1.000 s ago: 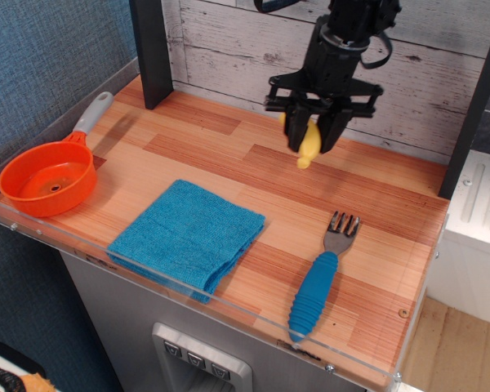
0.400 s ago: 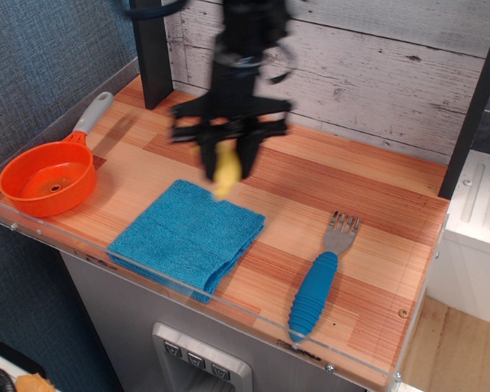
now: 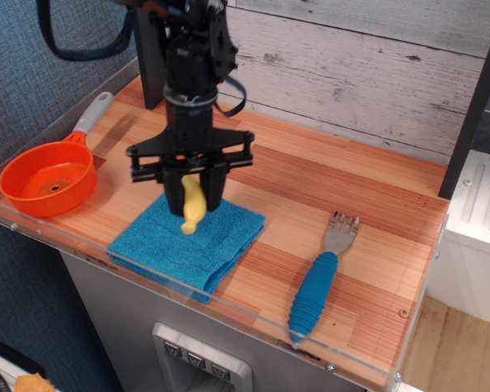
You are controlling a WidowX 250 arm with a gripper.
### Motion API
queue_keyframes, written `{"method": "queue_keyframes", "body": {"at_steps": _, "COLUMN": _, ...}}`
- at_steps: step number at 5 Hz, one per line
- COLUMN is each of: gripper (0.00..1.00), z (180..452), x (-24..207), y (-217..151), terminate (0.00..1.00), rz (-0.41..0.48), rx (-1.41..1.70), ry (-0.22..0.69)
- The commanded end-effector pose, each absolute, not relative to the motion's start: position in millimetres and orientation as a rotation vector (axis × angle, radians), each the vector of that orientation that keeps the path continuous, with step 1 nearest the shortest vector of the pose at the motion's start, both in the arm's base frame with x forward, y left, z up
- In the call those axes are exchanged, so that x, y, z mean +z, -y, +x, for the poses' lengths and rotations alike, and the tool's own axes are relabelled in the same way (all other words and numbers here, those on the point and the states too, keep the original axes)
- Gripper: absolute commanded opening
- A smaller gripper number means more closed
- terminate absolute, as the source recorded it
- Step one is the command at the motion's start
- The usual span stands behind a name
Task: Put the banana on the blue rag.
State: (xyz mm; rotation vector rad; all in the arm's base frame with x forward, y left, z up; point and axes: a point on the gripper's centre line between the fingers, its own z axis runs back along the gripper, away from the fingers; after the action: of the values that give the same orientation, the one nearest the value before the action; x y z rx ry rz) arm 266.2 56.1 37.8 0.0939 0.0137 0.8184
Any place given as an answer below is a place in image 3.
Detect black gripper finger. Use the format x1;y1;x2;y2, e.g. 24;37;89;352
200;163;225;212
163;171;185;216

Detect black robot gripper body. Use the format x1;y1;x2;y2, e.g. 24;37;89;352
125;96;256;184

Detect yellow toy banana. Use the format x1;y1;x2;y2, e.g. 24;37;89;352
181;175;207;235

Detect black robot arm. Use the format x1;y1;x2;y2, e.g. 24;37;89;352
123;1;254;216

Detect folded blue cloth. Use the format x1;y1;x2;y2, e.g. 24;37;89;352
108;195;265;304

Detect orange cloth item bottom left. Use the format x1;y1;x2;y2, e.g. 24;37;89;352
14;373;56;392

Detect clear acrylic table guard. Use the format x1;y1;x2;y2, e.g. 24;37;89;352
0;79;448;391

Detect silver dispenser panel with buttons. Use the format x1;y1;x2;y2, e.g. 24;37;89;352
152;323;253;391

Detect orange pot with grey handle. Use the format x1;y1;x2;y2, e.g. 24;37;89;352
0;91;114;217

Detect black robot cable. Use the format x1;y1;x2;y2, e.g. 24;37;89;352
36;0;247;118

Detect dark grey left post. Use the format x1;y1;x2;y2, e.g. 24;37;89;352
134;11;166;109

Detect dark grey post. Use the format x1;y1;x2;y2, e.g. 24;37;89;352
134;11;166;109
438;47;490;200

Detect fork with blue handle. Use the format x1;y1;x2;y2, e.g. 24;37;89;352
288;212;360;344

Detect dark grey right post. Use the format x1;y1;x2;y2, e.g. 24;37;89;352
438;47;490;200

